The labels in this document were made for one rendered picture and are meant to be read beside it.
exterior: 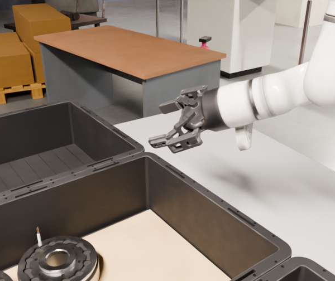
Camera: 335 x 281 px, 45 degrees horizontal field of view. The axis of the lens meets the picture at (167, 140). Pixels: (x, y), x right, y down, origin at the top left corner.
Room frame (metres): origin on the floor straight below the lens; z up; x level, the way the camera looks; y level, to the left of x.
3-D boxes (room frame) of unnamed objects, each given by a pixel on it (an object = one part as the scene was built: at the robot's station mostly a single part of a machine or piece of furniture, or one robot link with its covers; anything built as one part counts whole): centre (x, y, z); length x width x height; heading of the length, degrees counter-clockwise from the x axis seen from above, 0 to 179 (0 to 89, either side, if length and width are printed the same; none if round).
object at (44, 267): (0.40, 0.14, 0.86); 0.05 x 0.05 x 0.01
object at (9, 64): (3.78, 1.36, 0.33); 1.11 x 0.79 x 0.65; 31
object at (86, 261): (0.40, 0.14, 0.86); 0.10 x 0.10 x 0.01
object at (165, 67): (2.57, 0.29, 0.32); 1.20 x 0.62 x 0.65; 42
